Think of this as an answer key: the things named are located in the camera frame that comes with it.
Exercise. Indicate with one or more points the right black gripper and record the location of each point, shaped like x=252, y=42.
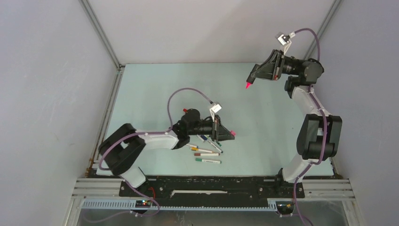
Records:
x=274, y=62

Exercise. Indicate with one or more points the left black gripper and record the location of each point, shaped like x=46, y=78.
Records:
x=219, y=133

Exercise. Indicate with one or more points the black pink highlighter body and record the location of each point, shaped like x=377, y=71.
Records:
x=248, y=84

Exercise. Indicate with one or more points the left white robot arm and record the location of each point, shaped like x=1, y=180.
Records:
x=123, y=147

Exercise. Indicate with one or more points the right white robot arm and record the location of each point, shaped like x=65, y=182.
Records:
x=319, y=135

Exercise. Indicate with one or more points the light blue capped marker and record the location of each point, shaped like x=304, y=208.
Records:
x=191, y=146

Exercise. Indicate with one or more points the yellow capped marker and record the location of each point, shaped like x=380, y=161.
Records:
x=201, y=150

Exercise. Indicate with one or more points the green capped marker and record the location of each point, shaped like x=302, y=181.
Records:
x=208, y=161

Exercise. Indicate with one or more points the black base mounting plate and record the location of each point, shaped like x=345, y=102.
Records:
x=254, y=191

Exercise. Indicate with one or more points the right aluminium frame post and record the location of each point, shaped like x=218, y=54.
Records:
x=322, y=29

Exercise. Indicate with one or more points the aluminium frame post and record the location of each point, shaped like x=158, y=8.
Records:
x=322, y=29
x=116, y=80

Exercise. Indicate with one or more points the grey cable duct rail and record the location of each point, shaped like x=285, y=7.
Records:
x=105, y=204

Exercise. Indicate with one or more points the left aluminium frame post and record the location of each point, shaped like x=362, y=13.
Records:
x=116, y=80

